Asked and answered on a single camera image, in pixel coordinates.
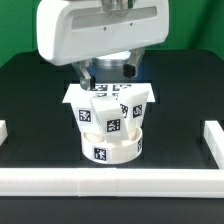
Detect white left fence bar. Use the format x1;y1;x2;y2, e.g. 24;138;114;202
0;120;8;146

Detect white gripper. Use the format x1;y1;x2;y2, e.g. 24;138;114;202
36;0;169;91

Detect white front fence bar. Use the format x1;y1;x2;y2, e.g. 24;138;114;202
0;168;224;198

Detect white round stool seat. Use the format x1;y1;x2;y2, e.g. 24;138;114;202
81;128;143;164

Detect white marker sheet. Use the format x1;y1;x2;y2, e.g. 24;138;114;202
63;83;155;103

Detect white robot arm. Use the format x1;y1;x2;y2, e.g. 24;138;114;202
36;0;169;90

